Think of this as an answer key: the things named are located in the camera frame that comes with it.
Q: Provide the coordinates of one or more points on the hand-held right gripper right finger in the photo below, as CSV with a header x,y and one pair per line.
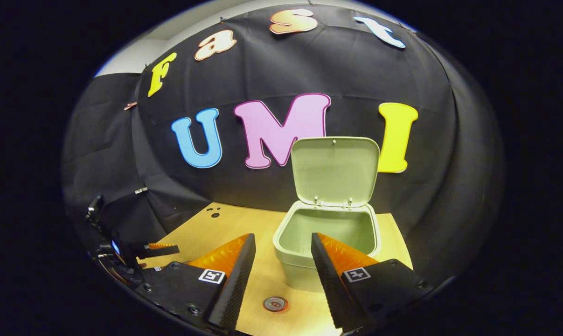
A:
x,y
332,284

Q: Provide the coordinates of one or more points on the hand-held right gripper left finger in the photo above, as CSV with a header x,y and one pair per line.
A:
x,y
237,284

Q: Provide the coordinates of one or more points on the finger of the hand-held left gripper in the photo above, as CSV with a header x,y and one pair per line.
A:
x,y
162,252

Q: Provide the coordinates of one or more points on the red pop can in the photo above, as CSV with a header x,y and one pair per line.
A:
x,y
275,304

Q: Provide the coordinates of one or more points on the light green garbage bin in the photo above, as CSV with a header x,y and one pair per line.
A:
x,y
332,172

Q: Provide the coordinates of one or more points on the wooden desktop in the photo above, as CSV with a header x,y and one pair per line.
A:
x,y
244,224

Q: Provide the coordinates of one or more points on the silver cloth clip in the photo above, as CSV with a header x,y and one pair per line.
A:
x,y
141,190

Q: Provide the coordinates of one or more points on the copper cloth clip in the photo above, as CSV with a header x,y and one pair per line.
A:
x,y
130,106

